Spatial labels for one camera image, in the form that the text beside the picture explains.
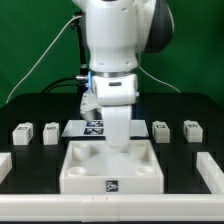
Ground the white cable right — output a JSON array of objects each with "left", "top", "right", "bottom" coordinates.
[{"left": 137, "top": 65, "right": 182, "bottom": 94}]

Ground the white marker tag sheet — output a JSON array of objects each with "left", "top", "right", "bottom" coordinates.
[{"left": 62, "top": 120, "right": 148, "bottom": 137}]

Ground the black cable at base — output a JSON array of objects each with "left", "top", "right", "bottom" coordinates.
[{"left": 41, "top": 77, "right": 88, "bottom": 94}]

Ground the white U-shaped obstacle fence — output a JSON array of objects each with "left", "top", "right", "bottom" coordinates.
[{"left": 0, "top": 152, "right": 224, "bottom": 222}]

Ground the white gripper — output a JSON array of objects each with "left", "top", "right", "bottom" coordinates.
[{"left": 85, "top": 74, "right": 137, "bottom": 150}]

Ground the white square tabletop part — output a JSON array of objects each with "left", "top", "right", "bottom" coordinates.
[{"left": 59, "top": 140, "right": 164, "bottom": 195}]

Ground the white cable left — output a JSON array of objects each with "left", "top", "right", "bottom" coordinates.
[{"left": 5, "top": 14, "right": 84, "bottom": 105}]

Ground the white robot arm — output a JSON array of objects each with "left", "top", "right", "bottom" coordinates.
[{"left": 72, "top": 0, "right": 174, "bottom": 149}]

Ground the white cable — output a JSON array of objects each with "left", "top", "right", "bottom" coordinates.
[
  {"left": 137, "top": 65, "right": 182, "bottom": 94},
  {"left": 5, "top": 14, "right": 84, "bottom": 105}
]

